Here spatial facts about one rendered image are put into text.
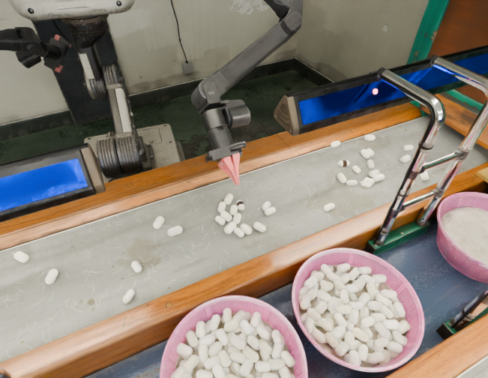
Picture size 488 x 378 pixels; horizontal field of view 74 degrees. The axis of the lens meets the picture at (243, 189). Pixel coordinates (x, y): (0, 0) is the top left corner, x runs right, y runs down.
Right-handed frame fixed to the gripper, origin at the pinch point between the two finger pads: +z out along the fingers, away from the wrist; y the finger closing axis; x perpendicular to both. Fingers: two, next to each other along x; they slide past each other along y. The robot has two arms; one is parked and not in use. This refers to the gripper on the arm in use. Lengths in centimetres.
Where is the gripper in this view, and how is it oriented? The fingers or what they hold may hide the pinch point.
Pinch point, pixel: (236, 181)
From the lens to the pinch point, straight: 84.2
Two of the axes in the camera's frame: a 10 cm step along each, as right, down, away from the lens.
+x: -2.7, 1.8, 9.5
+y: 9.0, -3.1, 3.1
